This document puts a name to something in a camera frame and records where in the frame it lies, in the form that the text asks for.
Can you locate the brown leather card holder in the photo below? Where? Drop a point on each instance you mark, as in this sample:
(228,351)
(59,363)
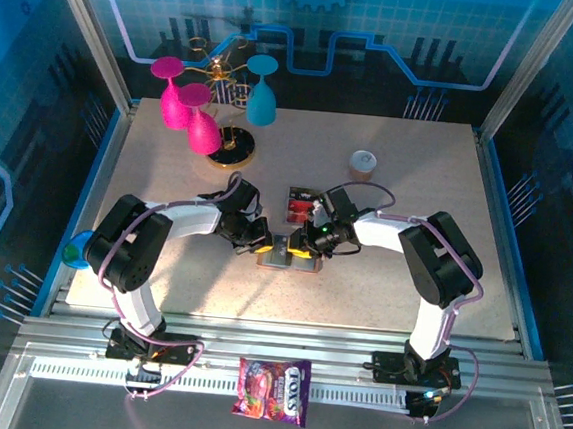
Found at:
(310,266)

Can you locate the maroon credit card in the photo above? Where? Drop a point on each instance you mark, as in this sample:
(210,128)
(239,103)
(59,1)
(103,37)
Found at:
(298,217)

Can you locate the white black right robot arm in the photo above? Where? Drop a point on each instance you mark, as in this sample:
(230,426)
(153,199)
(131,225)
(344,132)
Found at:
(378,230)

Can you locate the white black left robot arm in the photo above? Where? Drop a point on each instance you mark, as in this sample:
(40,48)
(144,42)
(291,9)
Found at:
(193,216)

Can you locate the paper cup with white lid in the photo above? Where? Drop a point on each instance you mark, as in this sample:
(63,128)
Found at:
(363,161)

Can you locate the pink plastic goblet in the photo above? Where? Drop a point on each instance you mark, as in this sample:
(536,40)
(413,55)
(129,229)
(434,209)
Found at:
(204,134)
(175,109)

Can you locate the blue plastic goblet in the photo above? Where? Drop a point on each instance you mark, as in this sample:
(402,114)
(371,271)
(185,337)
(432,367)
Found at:
(261,107)

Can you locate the purple candy bag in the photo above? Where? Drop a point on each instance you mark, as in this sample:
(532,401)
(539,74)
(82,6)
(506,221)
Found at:
(271,389)

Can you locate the blue green round object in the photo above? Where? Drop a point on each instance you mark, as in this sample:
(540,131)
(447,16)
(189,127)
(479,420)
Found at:
(73,254)

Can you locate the small controller board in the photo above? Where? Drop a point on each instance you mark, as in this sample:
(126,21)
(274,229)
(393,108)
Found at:
(144,375)
(423,404)

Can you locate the aluminium table frame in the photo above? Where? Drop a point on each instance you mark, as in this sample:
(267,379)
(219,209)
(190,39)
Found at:
(305,347)

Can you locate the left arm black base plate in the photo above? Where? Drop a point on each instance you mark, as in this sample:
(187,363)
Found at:
(179,346)

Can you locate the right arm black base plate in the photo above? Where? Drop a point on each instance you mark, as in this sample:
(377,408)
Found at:
(388,366)

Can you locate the aluminium frame post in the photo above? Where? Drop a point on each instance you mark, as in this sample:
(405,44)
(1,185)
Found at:
(92,32)
(528,70)

